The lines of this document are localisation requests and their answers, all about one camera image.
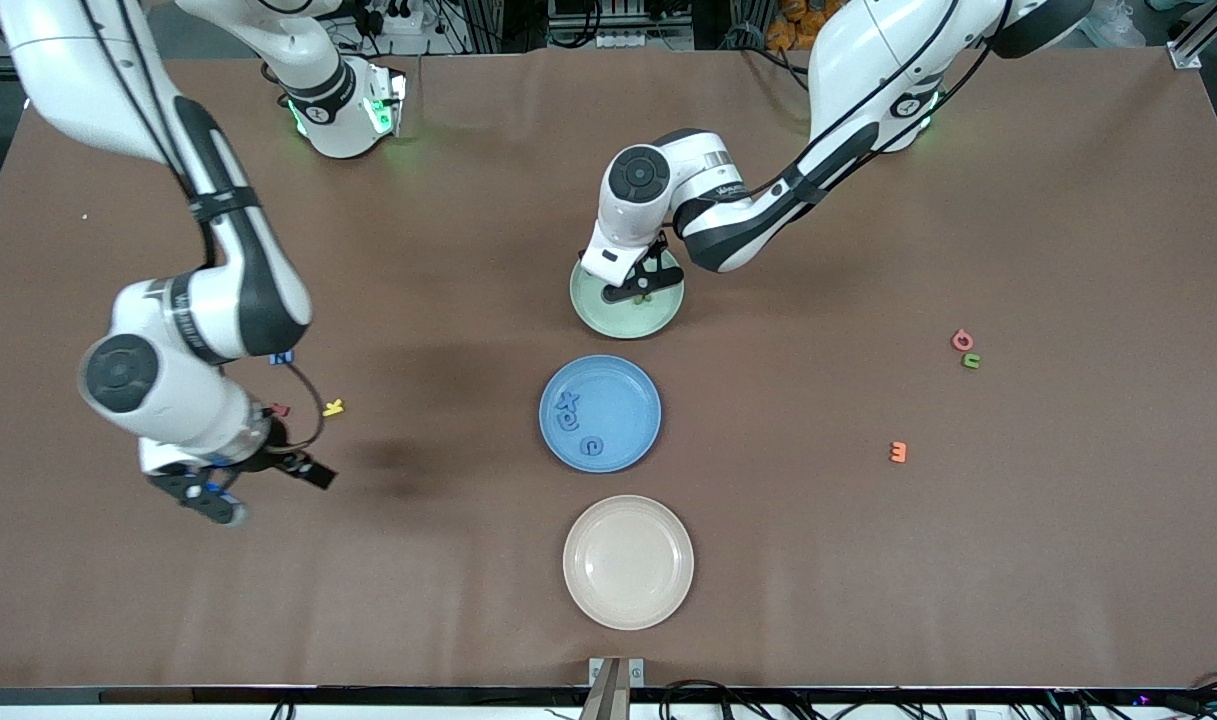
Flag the pale green plate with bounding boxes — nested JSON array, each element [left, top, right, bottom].
[[569, 235, 686, 340]]

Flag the blue plate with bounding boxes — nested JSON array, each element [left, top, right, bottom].
[[539, 354, 663, 474]]

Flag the grey equipment box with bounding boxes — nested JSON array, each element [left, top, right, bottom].
[[548, 0, 694, 51]]

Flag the pile of orange objects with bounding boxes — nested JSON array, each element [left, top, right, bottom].
[[765, 0, 839, 49]]

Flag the beige plate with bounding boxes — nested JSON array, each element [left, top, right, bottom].
[[562, 494, 695, 631]]

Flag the white power strip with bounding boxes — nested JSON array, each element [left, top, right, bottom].
[[353, 0, 424, 36]]

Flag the white shoe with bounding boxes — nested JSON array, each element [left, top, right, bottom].
[[1083, 0, 1134, 49]]

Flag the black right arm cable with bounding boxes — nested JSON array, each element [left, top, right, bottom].
[[78, 0, 327, 456]]

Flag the grey metal camera bracket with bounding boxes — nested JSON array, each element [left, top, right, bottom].
[[588, 656, 647, 720]]

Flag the aluminium frame profile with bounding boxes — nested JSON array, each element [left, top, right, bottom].
[[1168, 0, 1217, 69]]

